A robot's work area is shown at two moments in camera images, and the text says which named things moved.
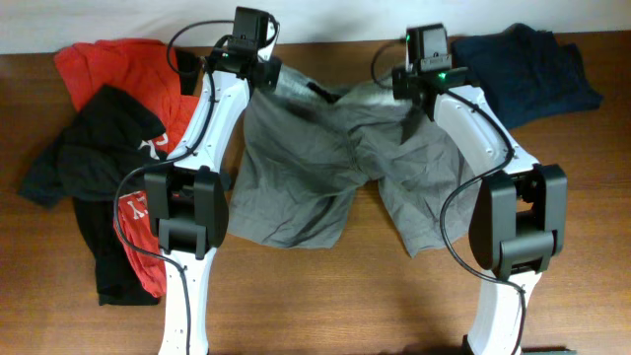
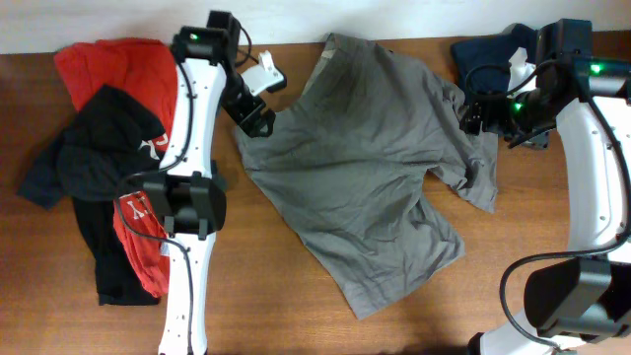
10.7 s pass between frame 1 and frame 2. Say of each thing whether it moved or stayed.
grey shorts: moved
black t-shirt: stayed
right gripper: moved
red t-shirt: stayed
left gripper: moved
